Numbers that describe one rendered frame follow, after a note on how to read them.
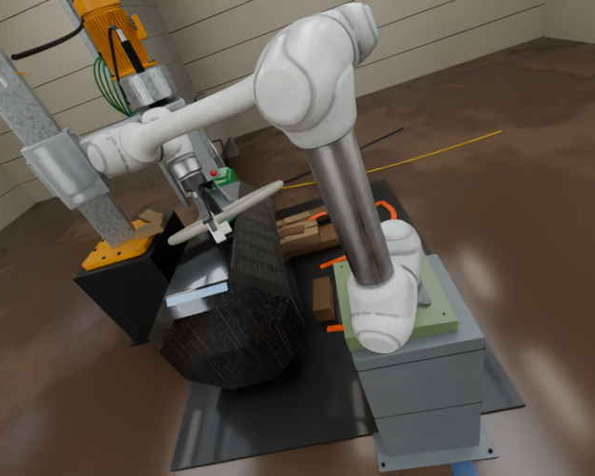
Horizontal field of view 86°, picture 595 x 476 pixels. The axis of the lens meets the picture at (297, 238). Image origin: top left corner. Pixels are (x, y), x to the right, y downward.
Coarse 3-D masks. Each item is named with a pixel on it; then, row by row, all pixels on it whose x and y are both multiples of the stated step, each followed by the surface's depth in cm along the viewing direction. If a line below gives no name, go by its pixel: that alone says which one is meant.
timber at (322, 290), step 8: (320, 280) 231; (328, 280) 228; (320, 288) 225; (328, 288) 223; (320, 296) 219; (328, 296) 217; (320, 304) 213; (328, 304) 211; (320, 312) 211; (328, 312) 211; (320, 320) 216
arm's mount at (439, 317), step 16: (336, 272) 122; (432, 272) 112; (432, 288) 106; (432, 304) 102; (448, 304) 101; (416, 320) 99; (432, 320) 98; (448, 320) 96; (352, 336) 100; (416, 336) 100
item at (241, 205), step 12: (264, 192) 107; (276, 192) 113; (240, 204) 102; (252, 204) 104; (216, 216) 101; (228, 216) 101; (192, 228) 103; (204, 228) 101; (168, 240) 113; (180, 240) 106
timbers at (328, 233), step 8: (320, 208) 319; (320, 216) 310; (328, 216) 311; (288, 224) 314; (320, 232) 284; (328, 232) 281; (328, 240) 272; (336, 240) 272; (296, 248) 277; (304, 248) 277; (312, 248) 277; (320, 248) 277; (296, 256) 281
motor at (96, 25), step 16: (80, 0) 170; (96, 0) 171; (112, 0) 176; (80, 16) 177; (96, 16) 173; (112, 16) 176; (128, 16) 181; (96, 32) 178; (112, 32) 180; (128, 32) 185; (144, 32) 192; (112, 64) 188; (128, 64) 189; (144, 64) 196; (112, 80) 186
